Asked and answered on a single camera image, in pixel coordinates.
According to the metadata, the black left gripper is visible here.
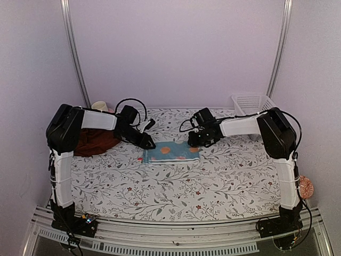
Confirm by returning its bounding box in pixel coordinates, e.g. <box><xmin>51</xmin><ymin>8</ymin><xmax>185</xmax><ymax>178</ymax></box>
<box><xmin>117</xmin><ymin>125</ymin><xmax>153</xmax><ymax>148</ymax></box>

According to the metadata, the blue patterned towel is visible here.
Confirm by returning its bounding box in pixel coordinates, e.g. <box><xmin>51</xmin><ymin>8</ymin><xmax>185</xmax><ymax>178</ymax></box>
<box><xmin>142</xmin><ymin>141</ymin><xmax>200</xmax><ymax>164</ymax></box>

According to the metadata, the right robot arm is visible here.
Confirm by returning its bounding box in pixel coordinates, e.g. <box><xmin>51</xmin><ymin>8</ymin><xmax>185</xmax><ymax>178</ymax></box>
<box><xmin>187</xmin><ymin>107</ymin><xmax>303</xmax><ymax>233</ymax></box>

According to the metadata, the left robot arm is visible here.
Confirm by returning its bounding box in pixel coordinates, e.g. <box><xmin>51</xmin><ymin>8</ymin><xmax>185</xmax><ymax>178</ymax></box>
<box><xmin>46</xmin><ymin>103</ymin><xmax>156</xmax><ymax>231</ymax></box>

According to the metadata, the white plastic basket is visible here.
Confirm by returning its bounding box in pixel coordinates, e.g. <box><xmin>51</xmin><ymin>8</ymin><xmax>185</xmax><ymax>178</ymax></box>
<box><xmin>231</xmin><ymin>95</ymin><xmax>276</xmax><ymax>140</ymax></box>

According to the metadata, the dark red towel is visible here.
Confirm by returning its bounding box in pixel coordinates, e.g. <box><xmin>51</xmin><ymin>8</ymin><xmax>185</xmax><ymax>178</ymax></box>
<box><xmin>74</xmin><ymin>129</ymin><xmax>120</xmax><ymax>157</ymax></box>

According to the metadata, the cream ribbed mug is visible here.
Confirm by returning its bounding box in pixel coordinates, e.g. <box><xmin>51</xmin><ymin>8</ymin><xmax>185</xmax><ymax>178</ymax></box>
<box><xmin>91</xmin><ymin>101</ymin><xmax>109</xmax><ymax>111</ymax></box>

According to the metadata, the pink object at right edge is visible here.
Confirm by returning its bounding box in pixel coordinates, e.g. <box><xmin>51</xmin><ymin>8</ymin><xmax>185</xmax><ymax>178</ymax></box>
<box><xmin>299</xmin><ymin>175</ymin><xmax>314</xmax><ymax>199</ymax></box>

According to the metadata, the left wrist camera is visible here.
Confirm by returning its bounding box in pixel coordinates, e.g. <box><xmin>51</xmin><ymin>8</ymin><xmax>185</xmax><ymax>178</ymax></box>
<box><xmin>137</xmin><ymin>118</ymin><xmax>156</xmax><ymax>133</ymax></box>

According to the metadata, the front aluminium rail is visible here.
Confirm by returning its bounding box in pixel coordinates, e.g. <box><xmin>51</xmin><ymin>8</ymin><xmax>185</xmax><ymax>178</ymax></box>
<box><xmin>23</xmin><ymin>207</ymin><xmax>336</xmax><ymax>255</ymax></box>

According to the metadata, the right aluminium frame post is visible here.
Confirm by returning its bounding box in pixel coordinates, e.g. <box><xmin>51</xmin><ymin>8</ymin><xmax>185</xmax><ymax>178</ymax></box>
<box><xmin>266</xmin><ymin>0</ymin><xmax>293</xmax><ymax>98</ymax></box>

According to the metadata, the aluminium frame post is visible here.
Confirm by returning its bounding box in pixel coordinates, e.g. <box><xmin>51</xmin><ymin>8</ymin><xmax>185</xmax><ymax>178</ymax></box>
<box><xmin>60</xmin><ymin>0</ymin><xmax>91</xmax><ymax>108</ymax></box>
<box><xmin>266</xmin><ymin>0</ymin><xmax>293</xmax><ymax>98</ymax></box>

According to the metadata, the left aluminium frame post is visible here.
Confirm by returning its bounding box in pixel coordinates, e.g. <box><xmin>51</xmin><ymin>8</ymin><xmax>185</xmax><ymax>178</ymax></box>
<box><xmin>60</xmin><ymin>0</ymin><xmax>91</xmax><ymax>108</ymax></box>

